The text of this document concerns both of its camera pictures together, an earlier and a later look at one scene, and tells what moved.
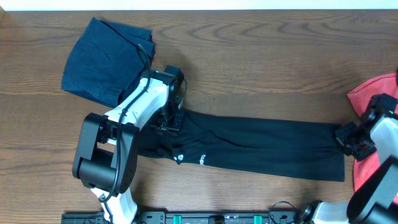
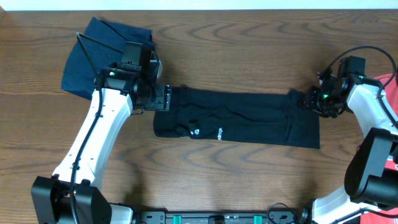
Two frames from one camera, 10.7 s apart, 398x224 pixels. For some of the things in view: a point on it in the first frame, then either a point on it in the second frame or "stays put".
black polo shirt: (293, 149) → (272, 117)
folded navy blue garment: (106, 60) stays put
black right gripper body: (354, 140) → (324, 103)
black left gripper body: (170, 125) → (166, 97)
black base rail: (193, 217) stays put
